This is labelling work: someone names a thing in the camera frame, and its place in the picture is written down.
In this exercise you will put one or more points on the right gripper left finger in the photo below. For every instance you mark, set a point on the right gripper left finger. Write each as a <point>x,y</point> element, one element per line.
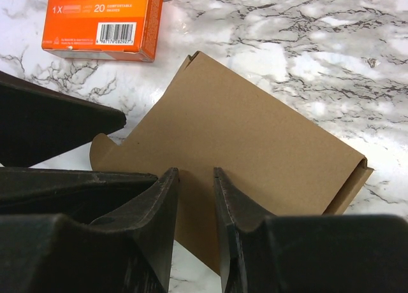
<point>126,250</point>

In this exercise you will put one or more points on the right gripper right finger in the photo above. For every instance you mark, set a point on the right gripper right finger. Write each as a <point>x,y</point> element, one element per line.
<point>261,252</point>

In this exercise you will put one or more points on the orange product box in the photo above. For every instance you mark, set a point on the orange product box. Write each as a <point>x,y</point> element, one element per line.
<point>114,30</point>

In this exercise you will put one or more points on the brown cardboard box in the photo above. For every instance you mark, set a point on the brown cardboard box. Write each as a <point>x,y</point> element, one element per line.
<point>210,117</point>

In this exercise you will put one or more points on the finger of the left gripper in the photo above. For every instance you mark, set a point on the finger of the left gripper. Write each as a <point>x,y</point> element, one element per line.
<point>38,123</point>
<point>75,193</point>

